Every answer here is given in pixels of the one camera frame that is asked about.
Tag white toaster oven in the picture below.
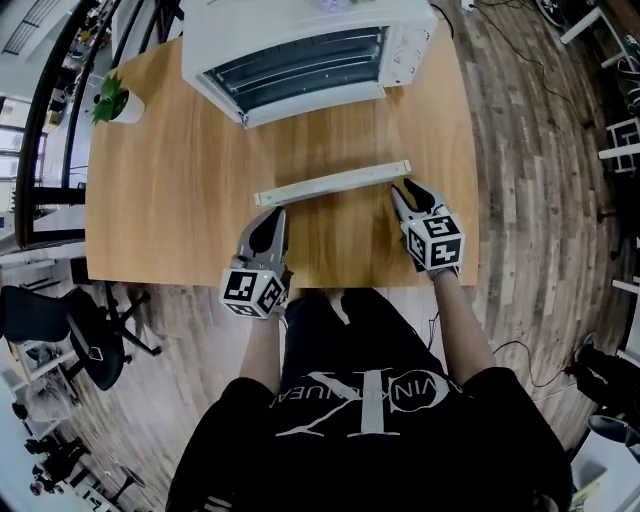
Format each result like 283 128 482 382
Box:
179 0 440 129

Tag black bag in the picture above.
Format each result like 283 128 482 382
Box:
564 344 640 421

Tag white metal table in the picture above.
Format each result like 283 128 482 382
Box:
559 0 640 69

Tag white metal frame stool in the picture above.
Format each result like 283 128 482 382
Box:
597 117 640 174

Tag black floor cable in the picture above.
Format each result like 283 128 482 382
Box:
434 0 601 131

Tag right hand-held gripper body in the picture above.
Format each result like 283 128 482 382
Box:
401 210 465 274

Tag person's black printed t-shirt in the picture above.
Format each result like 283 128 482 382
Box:
167 367 574 512

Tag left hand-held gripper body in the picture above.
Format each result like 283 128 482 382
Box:
218 252 294 320

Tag wooden table with white legs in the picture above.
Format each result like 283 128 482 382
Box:
84 27 481 289

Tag black railing with wooden handrail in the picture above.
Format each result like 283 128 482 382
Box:
13 0 186 251

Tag person's black shorts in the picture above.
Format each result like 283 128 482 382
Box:
282 288 446 381

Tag green plant in white pot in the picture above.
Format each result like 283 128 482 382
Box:
91 69 147 126

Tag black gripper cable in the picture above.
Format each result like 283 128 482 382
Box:
423 309 442 351

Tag black mesh office chair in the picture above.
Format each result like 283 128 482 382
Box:
0 284 164 392

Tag white glass oven door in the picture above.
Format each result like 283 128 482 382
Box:
242 82 414 209

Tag person's left forearm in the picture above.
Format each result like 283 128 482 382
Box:
238 312 287 394

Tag person's right forearm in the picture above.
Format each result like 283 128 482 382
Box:
430 269 496 386

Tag white shelf unit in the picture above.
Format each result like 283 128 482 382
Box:
0 339 81 441

